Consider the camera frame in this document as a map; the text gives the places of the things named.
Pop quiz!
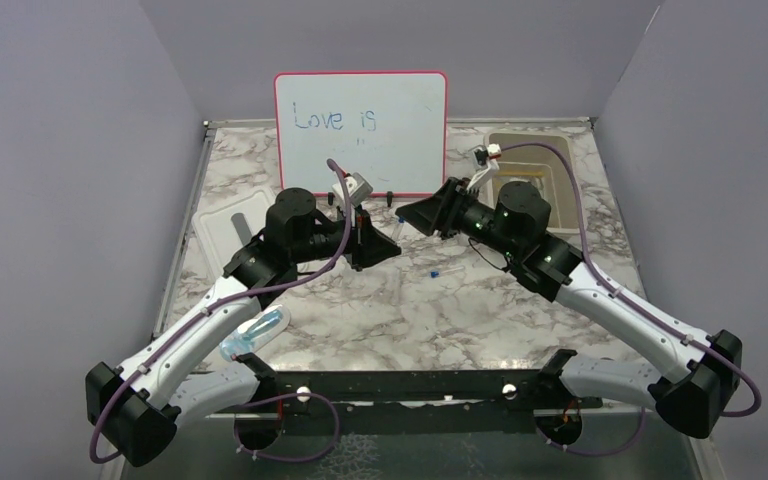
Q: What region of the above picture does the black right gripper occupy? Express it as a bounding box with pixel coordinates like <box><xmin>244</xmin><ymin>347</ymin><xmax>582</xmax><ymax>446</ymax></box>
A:
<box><xmin>396</xmin><ymin>177</ymin><xmax>522</xmax><ymax>260</ymax></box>

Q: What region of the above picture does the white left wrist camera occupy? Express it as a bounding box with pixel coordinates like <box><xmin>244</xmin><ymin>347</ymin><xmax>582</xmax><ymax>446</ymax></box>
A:
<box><xmin>329</xmin><ymin>172</ymin><xmax>373</xmax><ymax>209</ymax></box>

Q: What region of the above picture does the blue item blister pack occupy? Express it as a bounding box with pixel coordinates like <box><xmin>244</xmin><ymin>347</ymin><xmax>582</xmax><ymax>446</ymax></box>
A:
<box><xmin>218</xmin><ymin>305</ymin><xmax>292</xmax><ymax>362</ymax></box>

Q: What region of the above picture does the pink framed whiteboard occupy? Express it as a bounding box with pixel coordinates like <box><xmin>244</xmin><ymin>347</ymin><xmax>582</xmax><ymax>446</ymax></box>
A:
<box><xmin>273</xmin><ymin>71</ymin><xmax>448</xmax><ymax>197</ymax></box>

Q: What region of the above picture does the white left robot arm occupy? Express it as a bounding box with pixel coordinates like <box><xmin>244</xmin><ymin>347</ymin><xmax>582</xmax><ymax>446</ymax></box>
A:
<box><xmin>85</xmin><ymin>187</ymin><xmax>401</xmax><ymax>467</ymax></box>

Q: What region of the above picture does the blue capped test tube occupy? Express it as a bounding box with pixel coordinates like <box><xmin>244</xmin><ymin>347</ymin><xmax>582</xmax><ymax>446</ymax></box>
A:
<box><xmin>391</xmin><ymin>216</ymin><xmax>405</xmax><ymax>242</ymax></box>
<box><xmin>429</xmin><ymin>265</ymin><xmax>465</xmax><ymax>278</ymax></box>

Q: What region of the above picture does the yellow rubber tubing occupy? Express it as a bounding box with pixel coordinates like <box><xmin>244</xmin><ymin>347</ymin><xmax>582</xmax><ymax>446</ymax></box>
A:
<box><xmin>500</xmin><ymin>171</ymin><xmax>546</xmax><ymax>178</ymax></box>

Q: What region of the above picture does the white plastic container lid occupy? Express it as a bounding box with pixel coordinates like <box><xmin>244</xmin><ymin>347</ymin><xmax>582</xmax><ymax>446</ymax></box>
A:
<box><xmin>193</xmin><ymin>186</ymin><xmax>275</xmax><ymax>280</ymax></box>

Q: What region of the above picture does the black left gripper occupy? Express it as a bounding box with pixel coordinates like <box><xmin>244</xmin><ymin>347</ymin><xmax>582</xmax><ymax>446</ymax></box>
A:
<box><xmin>292</xmin><ymin>201</ymin><xmax>402</xmax><ymax>272</ymax></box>

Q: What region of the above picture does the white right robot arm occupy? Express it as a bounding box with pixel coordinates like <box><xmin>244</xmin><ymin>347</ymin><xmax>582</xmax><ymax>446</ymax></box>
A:
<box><xmin>396</xmin><ymin>177</ymin><xmax>743</xmax><ymax>439</ymax></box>

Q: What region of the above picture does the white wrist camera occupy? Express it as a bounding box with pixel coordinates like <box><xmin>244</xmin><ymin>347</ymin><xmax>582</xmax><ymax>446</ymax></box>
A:
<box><xmin>329</xmin><ymin>172</ymin><xmax>373</xmax><ymax>209</ymax></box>
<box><xmin>466</xmin><ymin>144</ymin><xmax>502</xmax><ymax>193</ymax></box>

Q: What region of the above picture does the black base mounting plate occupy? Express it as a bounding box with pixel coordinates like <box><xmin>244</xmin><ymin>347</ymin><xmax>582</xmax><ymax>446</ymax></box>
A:
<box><xmin>210</xmin><ymin>369</ymin><xmax>604</xmax><ymax>439</ymax></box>

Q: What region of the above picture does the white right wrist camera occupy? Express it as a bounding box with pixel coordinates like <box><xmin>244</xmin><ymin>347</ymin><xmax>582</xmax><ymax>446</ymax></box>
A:
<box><xmin>466</xmin><ymin>144</ymin><xmax>502</xmax><ymax>193</ymax></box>

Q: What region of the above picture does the beige plastic bin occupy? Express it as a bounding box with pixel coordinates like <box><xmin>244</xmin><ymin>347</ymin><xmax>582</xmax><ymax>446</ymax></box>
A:
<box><xmin>482</xmin><ymin>130</ymin><xmax>579</xmax><ymax>238</ymax></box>

